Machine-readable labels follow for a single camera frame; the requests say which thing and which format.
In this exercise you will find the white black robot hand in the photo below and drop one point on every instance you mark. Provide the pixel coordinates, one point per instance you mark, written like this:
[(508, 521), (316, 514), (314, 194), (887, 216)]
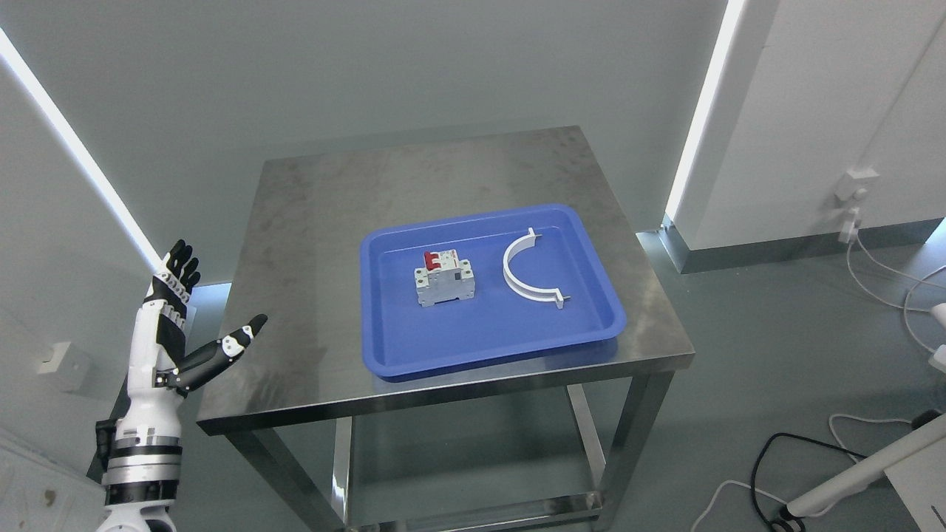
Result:
[(161, 374)]

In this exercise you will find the grey circuit breaker red switch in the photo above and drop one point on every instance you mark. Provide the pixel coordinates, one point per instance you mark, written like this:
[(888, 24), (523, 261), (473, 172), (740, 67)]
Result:
[(443, 277)]

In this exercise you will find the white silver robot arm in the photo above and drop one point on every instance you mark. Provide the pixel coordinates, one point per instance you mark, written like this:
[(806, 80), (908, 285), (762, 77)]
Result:
[(140, 478)]

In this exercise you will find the stainless steel table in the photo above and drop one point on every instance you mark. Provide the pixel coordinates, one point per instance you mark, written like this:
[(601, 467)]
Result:
[(290, 406)]

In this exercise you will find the blue plastic tray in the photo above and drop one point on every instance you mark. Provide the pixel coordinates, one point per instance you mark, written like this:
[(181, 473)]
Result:
[(401, 339)]

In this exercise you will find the white curved pipe clamp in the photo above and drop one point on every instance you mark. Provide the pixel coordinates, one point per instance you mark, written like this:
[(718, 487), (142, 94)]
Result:
[(533, 272)]

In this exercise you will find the white power adapter plug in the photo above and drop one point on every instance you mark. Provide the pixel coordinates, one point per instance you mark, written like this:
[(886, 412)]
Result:
[(851, 222)]

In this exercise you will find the white stand pole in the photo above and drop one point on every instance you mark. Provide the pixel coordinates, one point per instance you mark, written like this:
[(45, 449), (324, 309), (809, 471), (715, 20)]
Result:
[(859, 476)]

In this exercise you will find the white wall box left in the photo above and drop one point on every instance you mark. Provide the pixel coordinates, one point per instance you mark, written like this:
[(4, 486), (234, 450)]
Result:
[(67, 368)]

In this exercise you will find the white wall socket box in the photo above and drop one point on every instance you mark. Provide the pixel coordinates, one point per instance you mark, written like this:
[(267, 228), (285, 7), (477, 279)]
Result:
[(855, 185)]

